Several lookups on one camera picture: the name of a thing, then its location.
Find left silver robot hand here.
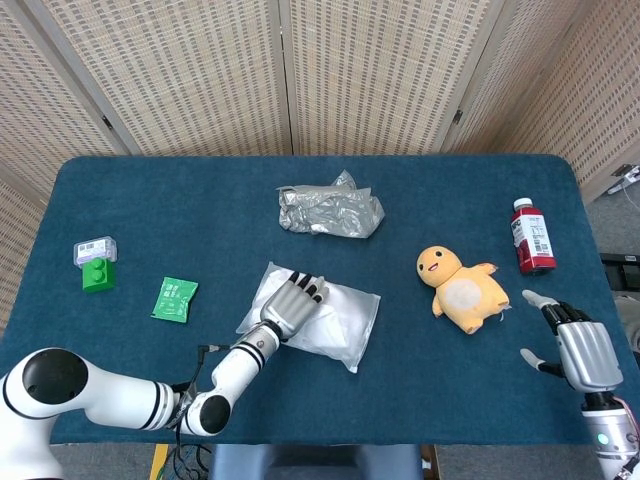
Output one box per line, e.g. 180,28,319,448
259,271,331,344

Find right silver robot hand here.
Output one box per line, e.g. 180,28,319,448
519,288,626,395

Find white clothes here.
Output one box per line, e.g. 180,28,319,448
257,269,371,354

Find translucent white zip bag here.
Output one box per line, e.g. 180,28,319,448
235,260,382,375

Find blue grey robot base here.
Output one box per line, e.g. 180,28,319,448
207,443,424,480

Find crumpled silver plastic bag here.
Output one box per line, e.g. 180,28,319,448
276,169,386,240

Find black floor equipment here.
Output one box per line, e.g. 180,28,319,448
599,252,640,290

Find green sachet packet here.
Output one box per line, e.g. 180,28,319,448
150,276,200,326

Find red juice bottle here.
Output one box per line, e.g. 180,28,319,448
509,197,558,277

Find blue felt table cover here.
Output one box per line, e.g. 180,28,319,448
0,153,639,446

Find yellow plush toy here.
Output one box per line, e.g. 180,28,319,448
416,244,511,335

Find white power strip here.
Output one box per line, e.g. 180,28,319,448
606,163,640,196

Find green toy brick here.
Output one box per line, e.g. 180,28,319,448
81,257,118,294

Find clear small labelled box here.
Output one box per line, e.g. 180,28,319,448
73,236,119,269

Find beige woven folding screen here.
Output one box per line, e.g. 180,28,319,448
0,0,640,334

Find red white wrist wires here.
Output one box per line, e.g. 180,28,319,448
614,396,640,480

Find grey black arm cable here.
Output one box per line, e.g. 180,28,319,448
172,342,232,446

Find floor cable bundle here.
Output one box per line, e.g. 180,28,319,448
167,443,214,480

